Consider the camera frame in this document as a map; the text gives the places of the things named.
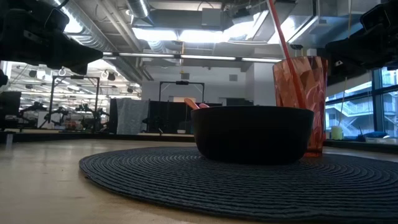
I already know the black partition panel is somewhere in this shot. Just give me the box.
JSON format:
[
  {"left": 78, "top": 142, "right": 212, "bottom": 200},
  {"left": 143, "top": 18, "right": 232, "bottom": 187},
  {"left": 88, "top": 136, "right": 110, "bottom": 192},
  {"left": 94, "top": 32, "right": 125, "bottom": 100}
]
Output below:
[{"left": 147, "top": 100, "right": 223, "bottom": 135}]

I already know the black round bowl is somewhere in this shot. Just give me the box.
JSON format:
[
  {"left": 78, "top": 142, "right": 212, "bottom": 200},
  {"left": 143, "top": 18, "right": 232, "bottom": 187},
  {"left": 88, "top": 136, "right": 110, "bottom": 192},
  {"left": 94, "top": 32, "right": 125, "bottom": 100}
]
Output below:
[{"left": 190, "top": 105, "right": 315, "bottom": 166}]

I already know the orange faceted plastic cup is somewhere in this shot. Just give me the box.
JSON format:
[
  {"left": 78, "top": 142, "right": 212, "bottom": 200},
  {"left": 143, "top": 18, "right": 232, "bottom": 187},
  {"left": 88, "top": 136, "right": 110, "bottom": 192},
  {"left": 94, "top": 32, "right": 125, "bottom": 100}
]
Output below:
[{"left": 272, "top": 55, "right": 329, "bottom": 158}]

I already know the long ceiling light strip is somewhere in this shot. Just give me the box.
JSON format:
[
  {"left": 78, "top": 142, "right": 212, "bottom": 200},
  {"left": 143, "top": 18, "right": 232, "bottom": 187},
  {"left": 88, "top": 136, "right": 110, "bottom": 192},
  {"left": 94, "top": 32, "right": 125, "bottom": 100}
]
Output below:
[{"left": 102, "top": 52, "right": 282, "bottom": 63}]

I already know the low black gantry frame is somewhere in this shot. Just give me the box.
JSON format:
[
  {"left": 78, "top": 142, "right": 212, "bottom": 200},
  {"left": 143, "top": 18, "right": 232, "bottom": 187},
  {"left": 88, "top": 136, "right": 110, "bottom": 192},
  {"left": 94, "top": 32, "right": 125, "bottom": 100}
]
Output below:
[{"left": 159, "top": 80, "right": 205, "bottom": 103}]

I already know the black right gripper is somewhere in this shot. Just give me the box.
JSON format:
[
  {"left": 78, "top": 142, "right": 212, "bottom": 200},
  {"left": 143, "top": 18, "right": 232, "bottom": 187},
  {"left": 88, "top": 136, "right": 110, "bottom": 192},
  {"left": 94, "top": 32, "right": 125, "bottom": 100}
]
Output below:
[{"left": 325, "top": 0, "right": 398, "bottom": 71}]

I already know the yellow-green container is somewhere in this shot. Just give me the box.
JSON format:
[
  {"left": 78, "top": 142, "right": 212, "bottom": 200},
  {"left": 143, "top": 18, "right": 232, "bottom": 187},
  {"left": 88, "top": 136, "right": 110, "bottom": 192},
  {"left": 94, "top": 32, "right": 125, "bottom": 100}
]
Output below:
[{"left": 330, "top": 126, "right": 343, "bottom": 141}]

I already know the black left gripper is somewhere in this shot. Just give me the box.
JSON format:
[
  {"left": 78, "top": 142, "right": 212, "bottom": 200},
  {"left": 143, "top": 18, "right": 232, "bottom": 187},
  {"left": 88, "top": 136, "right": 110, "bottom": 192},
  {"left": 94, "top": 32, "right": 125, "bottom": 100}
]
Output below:
[{"left": 0, "top": 8, "right": 104, "bottom": 76}]

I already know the black aluminium table frame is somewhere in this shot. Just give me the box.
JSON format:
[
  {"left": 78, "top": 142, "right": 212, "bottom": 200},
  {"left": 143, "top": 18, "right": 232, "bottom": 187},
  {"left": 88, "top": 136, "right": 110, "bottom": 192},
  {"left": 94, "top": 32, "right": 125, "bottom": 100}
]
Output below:
[{"left": 0, "top": 129, "right": 398, "bottom": 155}]

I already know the red plastic straw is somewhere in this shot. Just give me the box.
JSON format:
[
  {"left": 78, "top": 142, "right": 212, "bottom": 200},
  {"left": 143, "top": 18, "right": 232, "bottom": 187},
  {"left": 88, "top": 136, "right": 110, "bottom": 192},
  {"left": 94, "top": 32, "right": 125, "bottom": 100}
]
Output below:
[{"left": 267, "top": 0, "right": 308, "bottom": 110}]

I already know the tall black gantry frame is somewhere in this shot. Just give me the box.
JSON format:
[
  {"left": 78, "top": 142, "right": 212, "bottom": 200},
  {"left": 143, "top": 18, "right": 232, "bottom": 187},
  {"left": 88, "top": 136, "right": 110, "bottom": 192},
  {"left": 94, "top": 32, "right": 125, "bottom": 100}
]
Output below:
[{"left": 48, "top": 75, "right": 101, "bottom": 128}]

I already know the round dark woven placemat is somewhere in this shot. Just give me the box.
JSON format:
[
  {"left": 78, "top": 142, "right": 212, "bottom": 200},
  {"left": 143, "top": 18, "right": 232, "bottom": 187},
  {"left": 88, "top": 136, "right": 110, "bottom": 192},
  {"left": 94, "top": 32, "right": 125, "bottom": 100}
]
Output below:
[{"left": 78, "top": 146, "right": 398, "bottom": 223}]

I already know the grey hanging cloth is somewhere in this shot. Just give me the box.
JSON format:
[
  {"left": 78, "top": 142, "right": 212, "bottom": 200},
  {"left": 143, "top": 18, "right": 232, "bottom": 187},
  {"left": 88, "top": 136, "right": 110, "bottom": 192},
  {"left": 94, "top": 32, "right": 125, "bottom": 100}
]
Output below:
[{"left": 115, "top": 98, "right": 150, "bottom": 135}]

